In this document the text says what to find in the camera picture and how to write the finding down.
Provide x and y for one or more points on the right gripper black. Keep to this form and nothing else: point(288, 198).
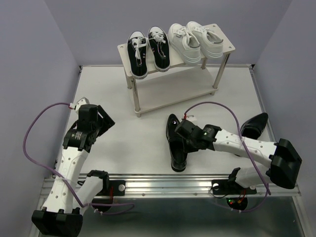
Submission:
point(187, 147)

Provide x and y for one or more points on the black canvas sneaker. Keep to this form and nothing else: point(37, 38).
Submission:
point(137, 45)
point(159, 44)

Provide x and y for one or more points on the white sneaker on shelf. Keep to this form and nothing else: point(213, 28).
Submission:
point(210, 43)

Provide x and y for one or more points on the white sneaker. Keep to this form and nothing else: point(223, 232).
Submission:
point(210, 43)
point(185, 44)

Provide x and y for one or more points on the beige two-tier shoe shelf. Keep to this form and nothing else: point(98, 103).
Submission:
point(180, 83)

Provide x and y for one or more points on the black leather loafer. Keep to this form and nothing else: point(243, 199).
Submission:
point(176, 145)
point(255, 126)

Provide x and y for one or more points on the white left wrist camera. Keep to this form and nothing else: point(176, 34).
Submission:
point(82, 101)

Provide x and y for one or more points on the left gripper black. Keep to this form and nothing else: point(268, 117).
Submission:
point(107, 122)

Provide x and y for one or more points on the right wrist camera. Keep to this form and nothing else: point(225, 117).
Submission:
point(191, 118)

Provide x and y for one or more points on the aluminium mounting rail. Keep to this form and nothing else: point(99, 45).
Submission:
point(175, 186)

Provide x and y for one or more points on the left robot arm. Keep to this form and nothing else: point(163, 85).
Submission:
point(61, 214)

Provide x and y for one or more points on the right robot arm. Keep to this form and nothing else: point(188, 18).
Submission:
point(272, 162)

